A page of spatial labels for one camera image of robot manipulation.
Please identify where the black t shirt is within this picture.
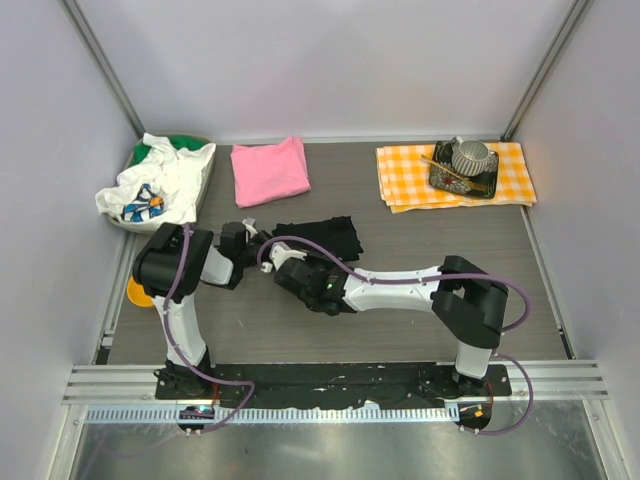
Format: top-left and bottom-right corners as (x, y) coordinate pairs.
(271, 216), (364, 262)

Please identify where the pink towel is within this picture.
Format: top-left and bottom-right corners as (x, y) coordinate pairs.
(231, 137), (311, 208)

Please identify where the white printed t shirt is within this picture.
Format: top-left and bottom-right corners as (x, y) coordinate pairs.
(94, 132), (217, 226)

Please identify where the grey laundry basket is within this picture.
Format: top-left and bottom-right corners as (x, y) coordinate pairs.
(102, 132), (216, 236)

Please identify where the orange checkered cloth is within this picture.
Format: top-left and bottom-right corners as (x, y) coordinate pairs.
(376, 142), (536, 214)

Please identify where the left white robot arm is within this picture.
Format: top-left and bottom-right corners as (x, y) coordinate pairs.
(132, 219), (270, 400)

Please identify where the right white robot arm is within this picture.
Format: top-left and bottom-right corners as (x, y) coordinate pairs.
(274, 256), (509, 386)

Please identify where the orange plastic bowl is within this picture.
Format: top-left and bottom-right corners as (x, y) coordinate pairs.
(126, 276), (153, 308)

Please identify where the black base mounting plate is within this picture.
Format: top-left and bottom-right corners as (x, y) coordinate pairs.
(154, 362), (512, 410)

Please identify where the green t shirt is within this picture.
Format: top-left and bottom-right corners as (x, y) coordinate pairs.
(129, 135), (208, 166)

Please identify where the black floral square plate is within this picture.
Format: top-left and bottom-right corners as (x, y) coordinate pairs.
(424, 137), (500, 199)

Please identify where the gold chopstick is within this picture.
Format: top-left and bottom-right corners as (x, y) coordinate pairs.
(421, 155), (489, 192)

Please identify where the grey striped ceramic cup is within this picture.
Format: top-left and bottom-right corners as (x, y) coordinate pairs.
(451, 136), (492, 177)

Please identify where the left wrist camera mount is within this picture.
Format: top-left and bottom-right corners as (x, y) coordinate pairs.
(242, 218), (258, 239)

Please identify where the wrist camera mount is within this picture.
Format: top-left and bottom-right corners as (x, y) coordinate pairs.
(259, 242), (307, 273)
(242, 218), (258, 239)

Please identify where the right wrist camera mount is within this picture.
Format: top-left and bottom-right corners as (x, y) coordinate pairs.
(259, 242), (307, 273)

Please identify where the white slotted cable duct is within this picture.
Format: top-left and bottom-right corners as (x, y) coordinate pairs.
(85, 403), (459, 425)

